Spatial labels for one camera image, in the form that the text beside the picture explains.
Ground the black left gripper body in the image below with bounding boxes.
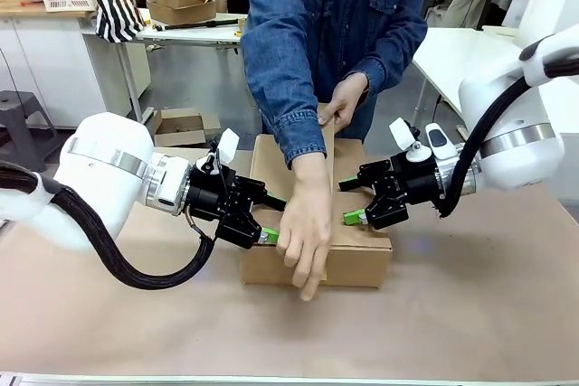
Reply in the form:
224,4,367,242
188,168,268,224

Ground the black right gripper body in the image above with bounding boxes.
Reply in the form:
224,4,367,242
359,155,442,206

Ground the large brown cardboard box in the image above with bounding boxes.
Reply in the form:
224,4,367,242
239,103,394,288

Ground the person's right forearm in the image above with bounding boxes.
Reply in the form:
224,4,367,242
260,100,334,206

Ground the person's left forearm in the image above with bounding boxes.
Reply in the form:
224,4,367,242
343,19,429,93

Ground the small open cardboard box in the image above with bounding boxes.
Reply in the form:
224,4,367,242
147,108,222,148

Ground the person's right hand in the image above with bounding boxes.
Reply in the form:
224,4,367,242
275,186,334,302

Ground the person's left hand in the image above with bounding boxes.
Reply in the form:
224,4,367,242
318,71,370,130

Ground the white table with metal legs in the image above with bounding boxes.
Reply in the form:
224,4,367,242
135,8,248,123

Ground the person in denim shirt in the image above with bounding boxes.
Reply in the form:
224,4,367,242
239,0,430,156

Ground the long black pole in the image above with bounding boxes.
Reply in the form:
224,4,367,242
152,18,241,33

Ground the black white striped bag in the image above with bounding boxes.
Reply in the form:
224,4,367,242
93,0,147,43

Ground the white cabinet with wooden top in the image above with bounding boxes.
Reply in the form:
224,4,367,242
0,0,153,129

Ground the grey step stool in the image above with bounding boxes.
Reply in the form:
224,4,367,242
0,90,60,173

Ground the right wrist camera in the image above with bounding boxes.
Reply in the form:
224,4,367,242
388,117,433,164

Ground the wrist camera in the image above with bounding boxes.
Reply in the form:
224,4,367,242
388,117,433,164
201,128,240,174

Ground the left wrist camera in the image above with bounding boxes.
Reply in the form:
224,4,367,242
201,128,240,174

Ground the black right arm cable sleeve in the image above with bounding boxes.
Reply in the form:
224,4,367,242
436,76,544,219

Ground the black arm cable sleeve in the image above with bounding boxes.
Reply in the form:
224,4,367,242
0,159,216,291
436,76,544,219

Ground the black left arm cable sleeve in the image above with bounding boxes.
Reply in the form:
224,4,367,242
0,159,216,291

